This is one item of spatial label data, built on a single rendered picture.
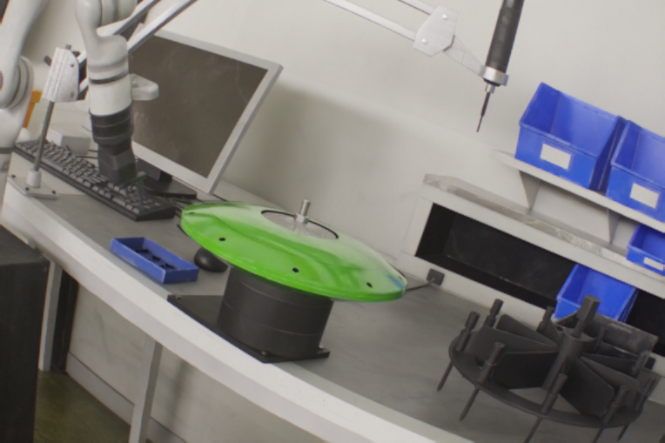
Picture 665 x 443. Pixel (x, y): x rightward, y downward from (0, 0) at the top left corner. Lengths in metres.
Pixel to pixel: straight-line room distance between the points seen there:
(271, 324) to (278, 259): 0.12
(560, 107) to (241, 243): 1.05
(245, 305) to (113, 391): 1.69
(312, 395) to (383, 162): 1.12
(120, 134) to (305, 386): 0.45
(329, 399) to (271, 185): 1.27
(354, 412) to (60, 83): 0.82
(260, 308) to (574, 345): 0.44
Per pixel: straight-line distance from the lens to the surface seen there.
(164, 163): 2.01
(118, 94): 1.32
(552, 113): 2.03
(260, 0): 2.50
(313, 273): 1.15
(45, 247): 1.67
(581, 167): 1.82
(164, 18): 1.57
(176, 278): 1.45
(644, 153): 1.98
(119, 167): 1.36
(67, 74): 1.63
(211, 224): 1.20
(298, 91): 2.37
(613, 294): 2.00
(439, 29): 1.50
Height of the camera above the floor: 1.34
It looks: 8 degrees down
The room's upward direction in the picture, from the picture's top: 18 degrees clockwise
